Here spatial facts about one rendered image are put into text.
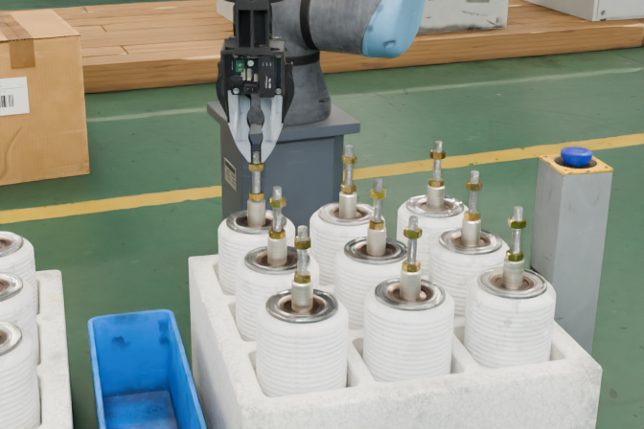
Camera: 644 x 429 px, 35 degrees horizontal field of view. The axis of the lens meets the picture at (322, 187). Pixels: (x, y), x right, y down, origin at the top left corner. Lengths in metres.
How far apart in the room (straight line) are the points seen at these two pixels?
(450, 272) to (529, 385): 0.18
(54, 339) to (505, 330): 0.49
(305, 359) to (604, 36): 2.61
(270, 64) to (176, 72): 1.77
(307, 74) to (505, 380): 0.61
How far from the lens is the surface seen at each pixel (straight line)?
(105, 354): 1.38
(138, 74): 2.89
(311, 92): 1.52
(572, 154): 1.34
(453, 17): 3.29
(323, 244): 1.28
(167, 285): 1.71
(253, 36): 1.15
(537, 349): 1.14
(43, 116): 2.19
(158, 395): 1.40
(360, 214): 1.31
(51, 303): 1.27
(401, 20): 1.43
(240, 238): 1.25
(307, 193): 1.54
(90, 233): 1.93
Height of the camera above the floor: 0.74
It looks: 20 degrees down
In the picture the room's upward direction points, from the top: 1 degrees clockwise
